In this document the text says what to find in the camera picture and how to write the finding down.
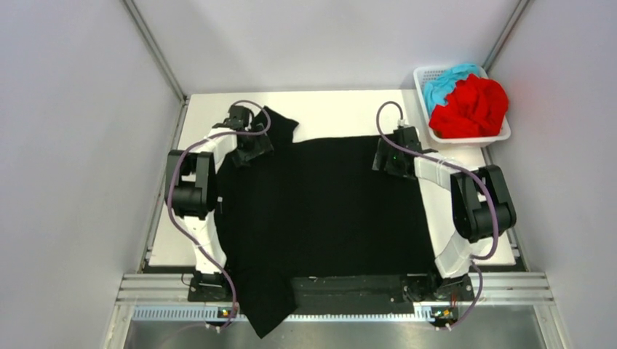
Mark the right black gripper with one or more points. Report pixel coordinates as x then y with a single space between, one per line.
383 151

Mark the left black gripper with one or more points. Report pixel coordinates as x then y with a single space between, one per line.
262 146

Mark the black t shirt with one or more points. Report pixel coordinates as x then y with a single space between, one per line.
314 208

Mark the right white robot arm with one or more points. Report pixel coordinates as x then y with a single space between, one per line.
481 205

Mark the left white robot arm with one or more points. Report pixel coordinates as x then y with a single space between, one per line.
191 189

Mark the white garment tag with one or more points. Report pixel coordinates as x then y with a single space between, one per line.
219 205

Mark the blue t shirt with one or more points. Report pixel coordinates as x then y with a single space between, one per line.
439 83

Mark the white plastic basket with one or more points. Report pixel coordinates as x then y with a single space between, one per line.
504 131

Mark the red t shirt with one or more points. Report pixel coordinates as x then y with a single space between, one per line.
475 108

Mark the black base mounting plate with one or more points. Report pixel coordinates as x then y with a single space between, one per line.
422 295

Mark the aluminium frame rail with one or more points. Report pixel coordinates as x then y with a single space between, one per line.
511 288

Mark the white slotted cable duct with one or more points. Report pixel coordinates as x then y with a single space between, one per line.
218 313

